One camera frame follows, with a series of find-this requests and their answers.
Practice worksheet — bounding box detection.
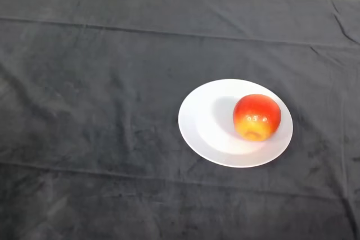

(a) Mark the white round plate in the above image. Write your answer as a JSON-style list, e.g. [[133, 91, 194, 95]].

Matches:
[[178, 79, 294, 169]]

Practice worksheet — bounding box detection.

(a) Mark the black table cloth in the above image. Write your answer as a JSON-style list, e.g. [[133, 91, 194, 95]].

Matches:
[[0, 0, 360, 240]]

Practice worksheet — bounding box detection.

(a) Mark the red and yellow apple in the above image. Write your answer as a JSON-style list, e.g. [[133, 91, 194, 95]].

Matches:
[[232, 93, 282, 142]]

